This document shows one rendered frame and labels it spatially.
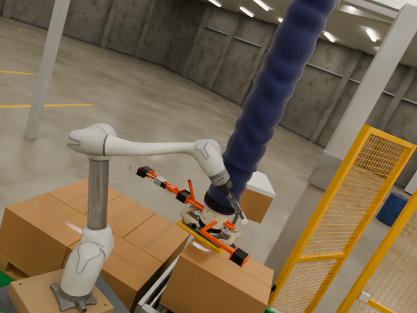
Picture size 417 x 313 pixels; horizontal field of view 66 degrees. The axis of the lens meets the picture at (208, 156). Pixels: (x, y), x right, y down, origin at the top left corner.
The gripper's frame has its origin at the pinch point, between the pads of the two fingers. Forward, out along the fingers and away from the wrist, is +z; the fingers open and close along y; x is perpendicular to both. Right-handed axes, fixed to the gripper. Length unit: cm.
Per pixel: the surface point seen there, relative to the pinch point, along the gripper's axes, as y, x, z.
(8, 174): -244, -213, -69
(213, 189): -44.5, -7.1, -3.0
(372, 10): -174, 211, -36
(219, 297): -28, -36, 55
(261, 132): -33, 33, -23
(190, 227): -47, -32, 13
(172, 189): -67, -32, -9
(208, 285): -32, -39, 45
